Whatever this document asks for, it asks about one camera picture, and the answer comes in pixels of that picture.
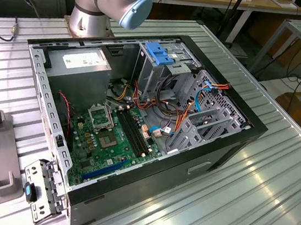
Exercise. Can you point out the grey power supply unit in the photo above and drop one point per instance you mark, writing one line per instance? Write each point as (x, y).
(79, 81)

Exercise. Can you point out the blue expansion slot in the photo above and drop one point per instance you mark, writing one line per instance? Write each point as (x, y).
(104, 170)

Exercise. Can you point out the black RAM slot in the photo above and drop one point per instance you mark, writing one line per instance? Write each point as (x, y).
(139, 133)
(128, 131)
(135, 132)
(131, 132)

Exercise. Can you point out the hinged metal slot retainer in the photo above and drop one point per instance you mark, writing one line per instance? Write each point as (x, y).
(33, 170)

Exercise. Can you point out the grey metal disk bay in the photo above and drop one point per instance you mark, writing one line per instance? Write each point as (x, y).
(192, 134)

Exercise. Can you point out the black open PC case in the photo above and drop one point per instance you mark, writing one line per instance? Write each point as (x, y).
(144, 183)

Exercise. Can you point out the green motherboard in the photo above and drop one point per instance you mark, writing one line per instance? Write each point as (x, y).
(99, 164)

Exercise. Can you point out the blue plastic drive latch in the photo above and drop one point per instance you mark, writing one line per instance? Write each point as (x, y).
(155, 52)

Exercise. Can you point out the grey metal optical drive cage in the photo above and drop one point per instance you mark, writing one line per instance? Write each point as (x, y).
(150, 73)

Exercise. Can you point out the CPU socket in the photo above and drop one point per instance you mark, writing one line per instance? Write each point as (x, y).
(108, 140)

